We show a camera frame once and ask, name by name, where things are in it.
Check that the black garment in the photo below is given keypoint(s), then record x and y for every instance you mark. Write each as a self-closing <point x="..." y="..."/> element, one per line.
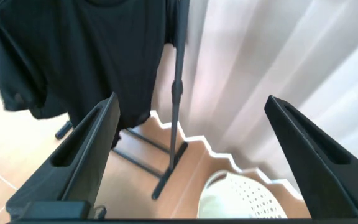
<point x="89" y="46"/>

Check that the black clothes rack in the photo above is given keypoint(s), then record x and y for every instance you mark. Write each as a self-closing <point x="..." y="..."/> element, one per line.
<point x="176" y="109"/>

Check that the white laundry basket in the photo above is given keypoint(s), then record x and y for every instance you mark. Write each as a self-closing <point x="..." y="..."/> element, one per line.
<point x="228" y="199"/>

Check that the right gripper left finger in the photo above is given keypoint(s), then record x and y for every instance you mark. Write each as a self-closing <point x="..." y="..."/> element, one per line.
<point x="57" y="186"/>

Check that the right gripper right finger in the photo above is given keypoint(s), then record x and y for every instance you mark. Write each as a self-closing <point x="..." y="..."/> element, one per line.
<point x="337" y="193"/>

